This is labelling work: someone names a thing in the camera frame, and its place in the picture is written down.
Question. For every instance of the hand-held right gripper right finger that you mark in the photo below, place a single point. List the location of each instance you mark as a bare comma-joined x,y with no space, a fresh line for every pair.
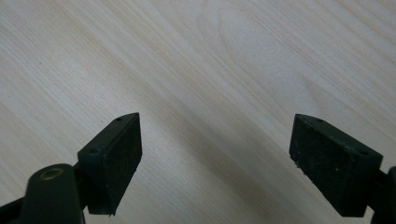
333,165

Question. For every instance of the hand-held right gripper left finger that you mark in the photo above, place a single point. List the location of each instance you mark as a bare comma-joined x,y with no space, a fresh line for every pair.
112,161

